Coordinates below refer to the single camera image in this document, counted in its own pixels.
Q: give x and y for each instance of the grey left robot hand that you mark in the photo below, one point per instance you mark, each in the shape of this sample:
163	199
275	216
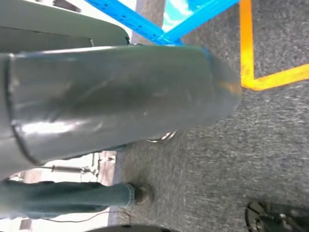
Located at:
120	96

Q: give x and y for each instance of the blue metal shelf rack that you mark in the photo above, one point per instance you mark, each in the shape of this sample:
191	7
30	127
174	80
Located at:
145	25

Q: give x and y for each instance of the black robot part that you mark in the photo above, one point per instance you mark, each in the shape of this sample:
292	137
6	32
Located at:
277	217

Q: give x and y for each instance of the person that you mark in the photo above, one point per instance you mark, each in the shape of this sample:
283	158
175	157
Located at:
60	198

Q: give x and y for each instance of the yellow floor tape marking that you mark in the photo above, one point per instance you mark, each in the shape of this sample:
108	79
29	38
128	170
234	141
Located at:
246	48

